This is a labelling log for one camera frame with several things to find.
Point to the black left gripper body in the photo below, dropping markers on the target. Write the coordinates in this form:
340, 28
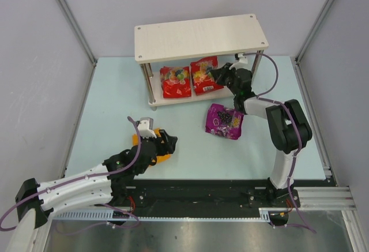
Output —
161, 145

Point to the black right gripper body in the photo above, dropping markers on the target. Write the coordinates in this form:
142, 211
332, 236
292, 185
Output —
228, 76

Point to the orange candy bag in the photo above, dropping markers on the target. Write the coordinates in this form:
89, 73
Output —
160, 159

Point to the red candy bag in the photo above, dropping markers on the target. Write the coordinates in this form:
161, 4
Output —
202, 80
175, 82

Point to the purple candy bag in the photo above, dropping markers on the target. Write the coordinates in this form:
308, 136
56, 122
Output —
224, 122

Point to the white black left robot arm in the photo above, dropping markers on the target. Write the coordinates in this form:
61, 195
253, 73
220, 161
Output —
105, 183

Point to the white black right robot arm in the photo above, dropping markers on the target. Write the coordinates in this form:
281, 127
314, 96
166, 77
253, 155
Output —
288, 126

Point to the beige two-tier shelf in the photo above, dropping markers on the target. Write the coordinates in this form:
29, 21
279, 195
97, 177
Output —
183, 40

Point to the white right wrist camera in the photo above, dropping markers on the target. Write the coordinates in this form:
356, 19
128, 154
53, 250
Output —
240, 59

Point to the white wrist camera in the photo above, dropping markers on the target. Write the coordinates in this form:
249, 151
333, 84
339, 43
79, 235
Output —
240, 59
145, 127

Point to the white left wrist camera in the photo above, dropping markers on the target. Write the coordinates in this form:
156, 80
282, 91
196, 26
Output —
145, 127

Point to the aluminium right corner post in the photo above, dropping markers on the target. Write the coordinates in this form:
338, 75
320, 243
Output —
316, 27

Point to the aluminium corner post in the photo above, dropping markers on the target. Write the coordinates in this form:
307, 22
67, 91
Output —
316, 27
76, 29

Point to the aluminium left corner post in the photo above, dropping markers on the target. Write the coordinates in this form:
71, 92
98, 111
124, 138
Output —
76, 29

